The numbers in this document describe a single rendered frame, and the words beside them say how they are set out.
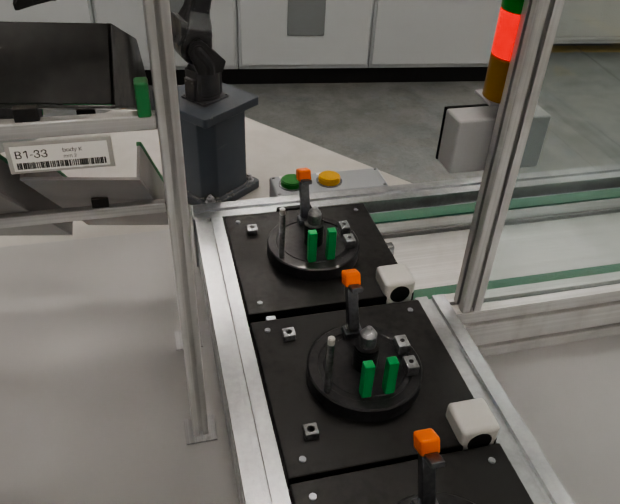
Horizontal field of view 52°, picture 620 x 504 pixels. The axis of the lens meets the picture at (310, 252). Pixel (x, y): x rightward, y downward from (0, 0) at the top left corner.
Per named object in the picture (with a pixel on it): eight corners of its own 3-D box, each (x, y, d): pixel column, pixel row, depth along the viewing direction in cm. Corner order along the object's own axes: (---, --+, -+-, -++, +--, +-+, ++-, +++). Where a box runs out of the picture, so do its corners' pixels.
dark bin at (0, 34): (62, 109, 84) (57, 51, 83) (162, 110, 85) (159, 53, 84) (-33, 107, 57) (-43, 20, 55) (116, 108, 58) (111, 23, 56)
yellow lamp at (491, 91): (474, 89, 76) (483, 48, 73) (512, 86, 77) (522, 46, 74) (494, 106, 72) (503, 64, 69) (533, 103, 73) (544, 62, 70)
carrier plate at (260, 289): (224, 226, 105) (223, 215, 104) (362, 212, 110) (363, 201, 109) (248, 325, 87) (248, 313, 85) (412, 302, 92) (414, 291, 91)
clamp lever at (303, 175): (297, 215, 100) (295, 168, 98) (310, 214, 101) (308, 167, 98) (303, 221, 97) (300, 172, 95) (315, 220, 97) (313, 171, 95)
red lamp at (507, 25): (483, 47, 73) (492, 3, 70) (522, 45, 74) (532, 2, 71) (503, 63, 69) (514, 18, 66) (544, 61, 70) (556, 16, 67)
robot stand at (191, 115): (210, 163, 140) (205, 75, 128) (260, 186, 133) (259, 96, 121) (160, 189, 130) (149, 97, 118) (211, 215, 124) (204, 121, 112)
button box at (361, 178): (269, 204, 120) (269, 175, 117) (374, 193, 125) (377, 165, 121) (276, 224, 115) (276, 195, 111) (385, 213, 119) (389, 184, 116)
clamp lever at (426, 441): (413, 499, 62) (412, 430, 60) (432, 495, 62) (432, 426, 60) (428, 523, 58) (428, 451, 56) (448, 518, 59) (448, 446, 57)
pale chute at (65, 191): (87, 225, 98) (88, 196, 98) (174, 224, 99) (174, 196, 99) (18, 180, 70) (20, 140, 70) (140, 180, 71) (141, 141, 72)
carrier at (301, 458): (250, 333, 86) (248, 259, 78) (416, 309, 91) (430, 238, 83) (288, 491, 67) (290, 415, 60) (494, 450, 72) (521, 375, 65)
